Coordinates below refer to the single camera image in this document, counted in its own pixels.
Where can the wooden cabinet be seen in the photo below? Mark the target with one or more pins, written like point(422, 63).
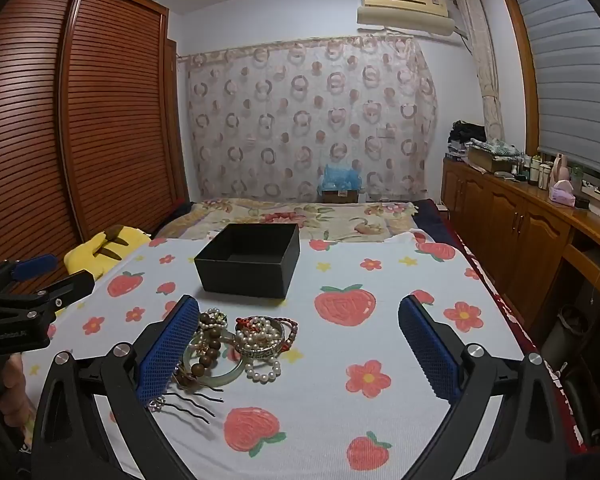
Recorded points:
point(505, 220)

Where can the yellow plush toy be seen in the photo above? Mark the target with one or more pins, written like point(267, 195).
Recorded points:
point(85, 257)

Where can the blue plastic bag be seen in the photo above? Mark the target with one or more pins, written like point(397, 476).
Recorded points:
point(340, 177)

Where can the person's left hand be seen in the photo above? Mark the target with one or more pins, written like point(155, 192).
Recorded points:
point(17, 395)

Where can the green jade bangle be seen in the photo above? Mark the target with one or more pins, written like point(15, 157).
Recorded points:
point(230, 377)

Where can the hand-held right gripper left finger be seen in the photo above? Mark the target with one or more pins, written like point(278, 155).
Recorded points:
point(162, 355)

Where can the cream window curtain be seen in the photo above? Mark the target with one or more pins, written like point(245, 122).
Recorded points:
point(485, 70)

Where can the green cup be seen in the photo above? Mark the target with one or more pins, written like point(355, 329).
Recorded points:
point(577, 174)

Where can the brown cardboard tray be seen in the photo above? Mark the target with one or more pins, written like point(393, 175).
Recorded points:
point(485, 157)

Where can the row of toiletry bottles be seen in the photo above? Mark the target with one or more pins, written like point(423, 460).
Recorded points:
point(535, 170)

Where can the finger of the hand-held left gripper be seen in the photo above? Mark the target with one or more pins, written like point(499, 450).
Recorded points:
point(67, 287)
point(32, 266)

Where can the floral blanket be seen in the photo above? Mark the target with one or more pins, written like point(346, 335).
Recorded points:
point(280, 215)

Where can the silver carved bangle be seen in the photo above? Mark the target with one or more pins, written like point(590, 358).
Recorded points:
point(257, 355)

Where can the grey bag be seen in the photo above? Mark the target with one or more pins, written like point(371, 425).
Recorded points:
point(570, 335)

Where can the pink vase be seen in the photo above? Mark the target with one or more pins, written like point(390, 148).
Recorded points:
point(561, 167)

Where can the small cardboard box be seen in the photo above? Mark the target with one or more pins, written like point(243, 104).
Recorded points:
point(340, 196)

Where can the grey window blind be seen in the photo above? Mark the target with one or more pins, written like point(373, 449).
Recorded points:
point(570, 85)

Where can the pink tissue box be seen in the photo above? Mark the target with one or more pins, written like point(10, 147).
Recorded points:
point(562, 194)

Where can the brown louvered wardrobe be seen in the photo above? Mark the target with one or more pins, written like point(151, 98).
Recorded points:
point(115, 110)

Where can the pile of dark clothes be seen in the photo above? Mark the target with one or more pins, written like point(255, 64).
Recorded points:
point(465, 132)

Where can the black box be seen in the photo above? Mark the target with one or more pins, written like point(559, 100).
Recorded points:
point(240, 275)

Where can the wall air conditioner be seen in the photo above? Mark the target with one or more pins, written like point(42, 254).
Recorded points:
point(405, 0)

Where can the brown flower hair comb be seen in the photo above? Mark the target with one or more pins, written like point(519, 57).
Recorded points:
point(186, 381)

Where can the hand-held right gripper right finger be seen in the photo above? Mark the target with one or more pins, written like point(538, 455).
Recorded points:
point(430, 355)

